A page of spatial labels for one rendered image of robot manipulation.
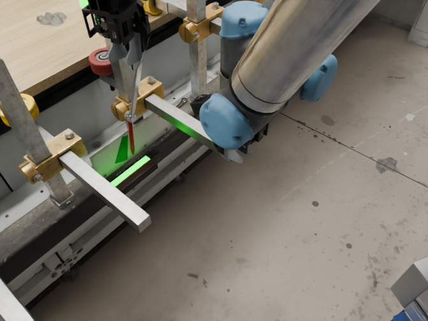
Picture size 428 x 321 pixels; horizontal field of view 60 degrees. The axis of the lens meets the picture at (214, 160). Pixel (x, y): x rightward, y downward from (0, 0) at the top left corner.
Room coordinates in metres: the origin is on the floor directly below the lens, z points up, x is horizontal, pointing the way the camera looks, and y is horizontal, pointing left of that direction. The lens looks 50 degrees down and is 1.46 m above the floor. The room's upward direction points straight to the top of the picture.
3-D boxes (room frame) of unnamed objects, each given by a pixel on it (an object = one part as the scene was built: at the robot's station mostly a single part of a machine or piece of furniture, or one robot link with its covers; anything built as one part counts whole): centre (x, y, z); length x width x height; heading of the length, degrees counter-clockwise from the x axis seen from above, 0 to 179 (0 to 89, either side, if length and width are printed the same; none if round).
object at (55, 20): (1.02, 0.47, 0.91); 0.09 x 0.07 x 0.02; 76
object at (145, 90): (0.72, 0.20, 0.85); 0.13 x 0.06 x 0.05; 139
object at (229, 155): (0.52, -0.04, 0.86); 0.06 x 0.03 x 0.09; 49
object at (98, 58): (0.82, 0.28, 0.85); 0.08 x 0.08 x 0.11
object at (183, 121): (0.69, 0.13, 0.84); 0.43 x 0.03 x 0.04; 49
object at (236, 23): (0.54, -0.05, 1.13); 0.09 x 0.08 x 0.11; 49
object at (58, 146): (0.53, 0.36, 0.84); 0.13 x 0.06 x 0.05; 139
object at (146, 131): (0.67, 0.21, 0.75); 0.26 x 0.01 x 0.10; 139
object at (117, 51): (0.62, 0.18, 1.05); 0.06 x 0.03 x 0.09; 160
